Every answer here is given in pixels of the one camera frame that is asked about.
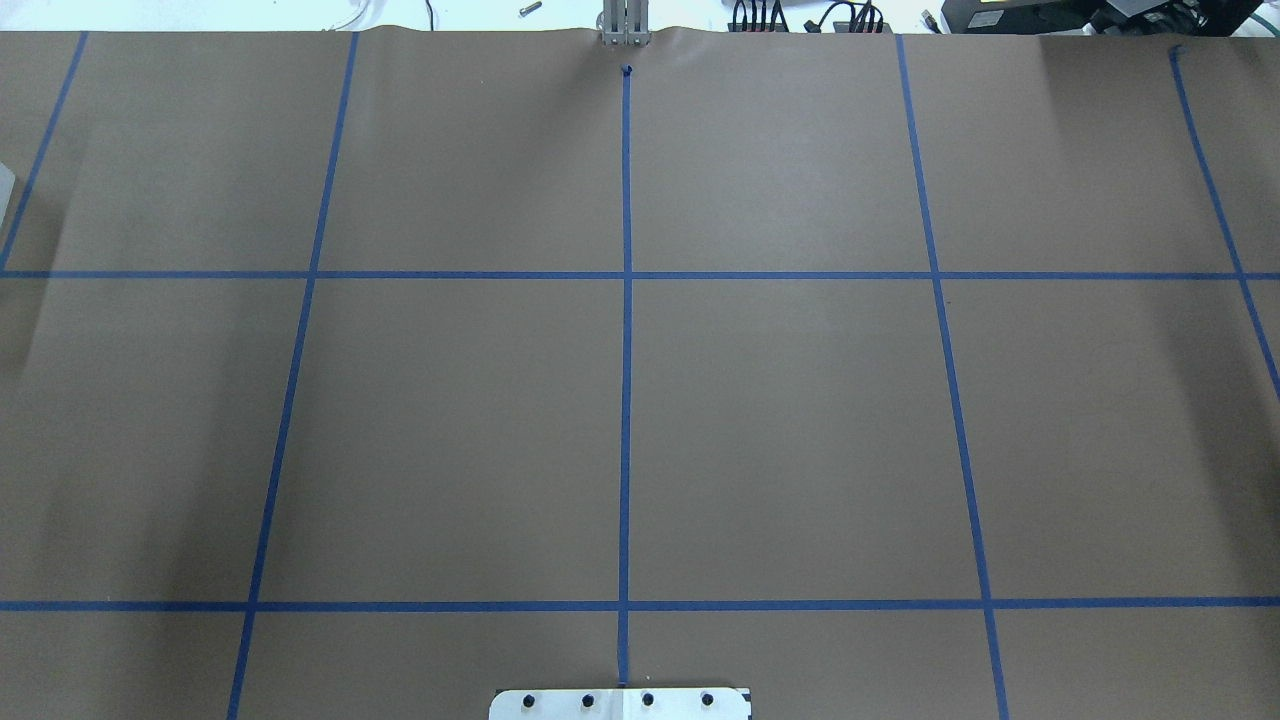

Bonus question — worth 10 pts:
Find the black connector block left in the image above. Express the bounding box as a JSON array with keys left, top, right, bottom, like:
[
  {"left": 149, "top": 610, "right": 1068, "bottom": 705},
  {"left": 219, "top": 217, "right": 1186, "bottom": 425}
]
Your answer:
[{"left": 727, "top": 0, "right": 790, "bottom": 33}]

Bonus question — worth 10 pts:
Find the black connector block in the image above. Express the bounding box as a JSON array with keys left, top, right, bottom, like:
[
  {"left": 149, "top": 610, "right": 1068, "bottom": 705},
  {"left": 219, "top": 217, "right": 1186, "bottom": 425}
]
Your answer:
[
  {"left": 803, "top": 1, "right": 891, "bottom": 35},
  {"left": 727, "top": 0, "right": 790, "bottom": 33}
]

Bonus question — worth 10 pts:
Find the black connector block right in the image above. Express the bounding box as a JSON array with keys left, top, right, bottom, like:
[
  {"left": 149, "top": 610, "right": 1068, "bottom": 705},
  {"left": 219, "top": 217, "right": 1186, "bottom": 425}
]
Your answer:
[{"left": 803, "top": 1, "right": 891, "bottom": 35}]

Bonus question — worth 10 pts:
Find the black monitor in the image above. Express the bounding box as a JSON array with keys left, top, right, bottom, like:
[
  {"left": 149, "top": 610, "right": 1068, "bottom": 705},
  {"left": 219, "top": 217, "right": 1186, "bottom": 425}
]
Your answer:
[{"left": 940, "top": 1, "right": 1265, "bottom": 37}]

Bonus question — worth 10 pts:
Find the aluminium frame post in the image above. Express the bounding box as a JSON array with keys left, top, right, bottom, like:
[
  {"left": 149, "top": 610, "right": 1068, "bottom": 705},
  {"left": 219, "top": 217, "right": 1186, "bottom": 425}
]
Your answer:
[{"left": 596, "top": 0, "right": 652, "bottom": 47}]

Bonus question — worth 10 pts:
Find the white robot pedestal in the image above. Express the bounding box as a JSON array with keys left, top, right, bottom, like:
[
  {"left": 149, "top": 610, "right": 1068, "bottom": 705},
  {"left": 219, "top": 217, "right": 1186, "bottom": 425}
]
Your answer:
[{"left": 488, "top": 687, "right": 754, "bottom": 719}]

